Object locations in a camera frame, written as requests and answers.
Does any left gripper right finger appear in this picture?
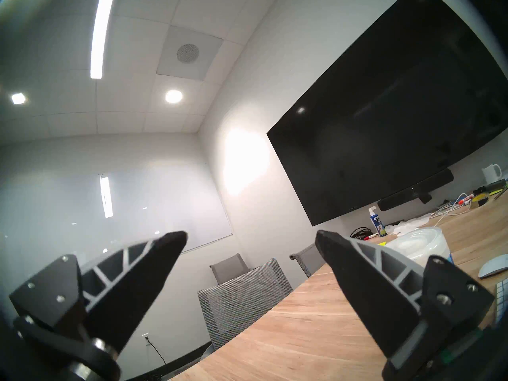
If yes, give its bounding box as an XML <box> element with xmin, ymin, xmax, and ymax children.
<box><xmin>316</xmin><ymin>230</ymin><xmax>495</xmax><ymax>380</ymax></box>

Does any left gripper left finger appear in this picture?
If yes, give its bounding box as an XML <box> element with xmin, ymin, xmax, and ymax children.
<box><xmin>9</xmin><ymin>231</ymin><xmax>188</xmax><ymax>357</ymax></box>

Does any disinfecting wipes canister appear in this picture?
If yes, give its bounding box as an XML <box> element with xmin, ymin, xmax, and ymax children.
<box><xmin>384</xmin><ymin>227</ymin><xmax>455</xmax><ymax>267</ymax></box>

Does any grey mesh office chair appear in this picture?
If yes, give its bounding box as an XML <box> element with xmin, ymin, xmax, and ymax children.
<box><xmin>198</xmin><ymin>258</ymin><xmax>294</xmax><ymax>351</ymax></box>
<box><xmin>290</xmin><ymin>243</ymin><xmax>327</xmax><ymax>278</ymax></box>

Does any whiteboard cleaner spray bottle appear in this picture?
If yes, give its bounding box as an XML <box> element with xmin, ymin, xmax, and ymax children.
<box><xmin>368</xmin><ymin>206</ymin><xmax>387</xmax><ymax>238</ymax></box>

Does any crumpled white tissue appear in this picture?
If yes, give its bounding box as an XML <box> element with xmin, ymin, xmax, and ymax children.
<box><xmin>386</xmin><ymin>214</ymin><xmax>431</xmax><ymax>236</ymax></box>

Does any grey office chair with armrests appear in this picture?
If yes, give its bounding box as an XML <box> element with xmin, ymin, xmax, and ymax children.
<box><xmin>210</xmin><ymin>253</ymin><xmax>250</xmax><ymax>285</ymax></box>

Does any black video sound bar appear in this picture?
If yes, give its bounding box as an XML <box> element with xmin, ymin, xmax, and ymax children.
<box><xmin>377</xmin><ymin>169</ymin><xmax>454</xmax><ymax>212</ymax></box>

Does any white computer mouse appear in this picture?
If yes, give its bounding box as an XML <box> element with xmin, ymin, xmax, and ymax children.
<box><xmin>478</xmin><ymin>254</ymin><xmax>508</xmax><ymax>279</ymax></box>

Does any white keyboard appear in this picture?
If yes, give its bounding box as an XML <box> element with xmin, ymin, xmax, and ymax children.
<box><xmin>494</xmin><ymin>277</ymin><xmax>508</xmax><ymax>325</ymax></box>

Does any white mug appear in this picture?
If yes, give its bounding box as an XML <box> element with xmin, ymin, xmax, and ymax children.
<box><xmin>481</xmin><ymin>164</ymin><xmax>502</xmax><ymax>185</ymax></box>

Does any round ceiling speaker grille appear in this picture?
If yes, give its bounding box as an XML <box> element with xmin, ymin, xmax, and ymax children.
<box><xmin>177</xmin><ymin>44</ymin><xmax>200</xmax><ymax>64</ymax></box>

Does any linear ceiling light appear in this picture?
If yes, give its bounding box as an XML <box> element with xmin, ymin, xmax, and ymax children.
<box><xmin>90</xmin><ymin>0</ymin><xmax>117</xmax><ymax>80</ymax></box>

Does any black wall outlet cable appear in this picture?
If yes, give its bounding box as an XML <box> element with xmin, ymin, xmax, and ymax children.
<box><xmin>147</xmin><ymin>339</ymin><xmax>167</xmax><ymax>367</ymax></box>

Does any white charging cable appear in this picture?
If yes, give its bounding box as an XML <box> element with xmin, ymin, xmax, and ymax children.
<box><xmin>431</xmin><ymin>193</ymin><xmax>473</xmax><ymax>219</ymax></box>

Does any large glass wall board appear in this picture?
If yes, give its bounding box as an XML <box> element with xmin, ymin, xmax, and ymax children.
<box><xmin>0</xmin><ymin>144</ymin><xmax>234</xmax><ymax>262</ymax></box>

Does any large black wall screen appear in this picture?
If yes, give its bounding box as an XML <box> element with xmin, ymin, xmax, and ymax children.
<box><xmin>267</xmin><ymin>0</ymin><xmax>508</xmax><ymax>227</ymax></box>

